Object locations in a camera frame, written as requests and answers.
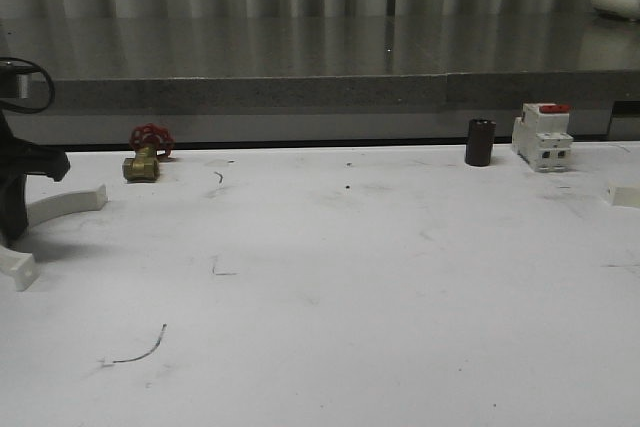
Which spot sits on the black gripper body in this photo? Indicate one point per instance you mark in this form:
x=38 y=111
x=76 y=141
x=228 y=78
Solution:
x=20 y=157

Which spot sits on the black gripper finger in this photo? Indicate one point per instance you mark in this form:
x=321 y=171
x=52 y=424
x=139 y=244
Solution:
x=14 y=219

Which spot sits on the white half-ring pipe clamp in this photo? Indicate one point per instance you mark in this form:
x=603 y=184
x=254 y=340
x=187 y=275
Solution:
x=21 y=266

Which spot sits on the brass valve red handwheel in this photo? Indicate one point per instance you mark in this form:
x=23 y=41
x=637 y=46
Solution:
x=151 y=144

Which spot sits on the grey stone counter slab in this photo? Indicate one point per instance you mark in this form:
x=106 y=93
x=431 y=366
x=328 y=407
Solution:
x=356 y=64

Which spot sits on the dark brown pipe coupling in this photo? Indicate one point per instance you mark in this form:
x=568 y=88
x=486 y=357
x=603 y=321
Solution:
x=480 y=140

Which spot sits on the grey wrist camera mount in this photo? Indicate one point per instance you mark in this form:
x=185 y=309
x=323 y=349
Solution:
x=14 y=80

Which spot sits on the white circuit breaker red switch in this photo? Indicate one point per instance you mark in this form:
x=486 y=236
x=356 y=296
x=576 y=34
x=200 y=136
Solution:
x=540 y=136

